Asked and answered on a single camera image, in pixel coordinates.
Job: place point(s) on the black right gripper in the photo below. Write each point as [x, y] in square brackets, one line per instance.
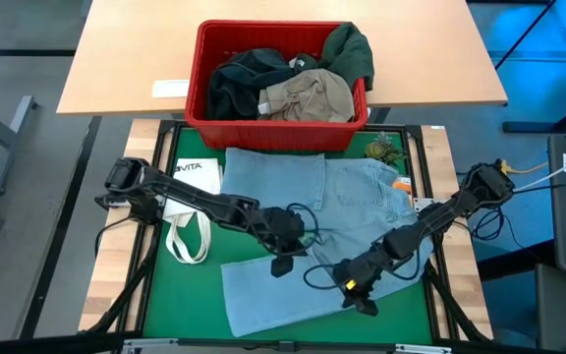
[359, 273]

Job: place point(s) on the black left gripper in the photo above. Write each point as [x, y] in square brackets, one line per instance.
[283, 228]

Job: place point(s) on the dark green sweatshirt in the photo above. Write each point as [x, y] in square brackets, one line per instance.
[349, 54]

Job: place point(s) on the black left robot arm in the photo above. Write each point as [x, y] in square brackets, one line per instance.
[189, 196]

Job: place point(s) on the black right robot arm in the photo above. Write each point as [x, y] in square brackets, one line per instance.
[440, 216]

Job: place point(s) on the red plastic laundry bin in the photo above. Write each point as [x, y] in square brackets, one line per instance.
[273, 135]

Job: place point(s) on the white canvas tote bag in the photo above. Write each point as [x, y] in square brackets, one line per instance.
[194, 182]

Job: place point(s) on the clear package with orange label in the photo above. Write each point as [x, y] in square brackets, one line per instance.
[403, 187]

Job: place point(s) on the small artificial succulent plant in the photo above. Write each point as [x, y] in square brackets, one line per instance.
[383, 150]

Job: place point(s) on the khaki garment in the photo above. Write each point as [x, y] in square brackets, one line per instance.
[312, 98]

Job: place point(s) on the black garment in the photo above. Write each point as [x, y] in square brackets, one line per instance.
[243, 78]

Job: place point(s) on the white garment tag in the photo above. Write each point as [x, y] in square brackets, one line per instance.
[297, 62]

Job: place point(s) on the white paper sheet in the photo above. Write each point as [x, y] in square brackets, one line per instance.
[170, 89]

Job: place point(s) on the light wooden desk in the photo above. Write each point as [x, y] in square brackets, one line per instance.
[435, 49]

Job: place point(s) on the grey desk leg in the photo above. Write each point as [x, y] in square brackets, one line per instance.
[10, 142]

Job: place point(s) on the silver metal bracket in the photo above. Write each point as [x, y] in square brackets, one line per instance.
[425, 349]
[150, 344]

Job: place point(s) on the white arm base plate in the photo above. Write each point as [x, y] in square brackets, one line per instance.
[423, 204]

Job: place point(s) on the black desk leg frame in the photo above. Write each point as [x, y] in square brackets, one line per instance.
[533, 127]

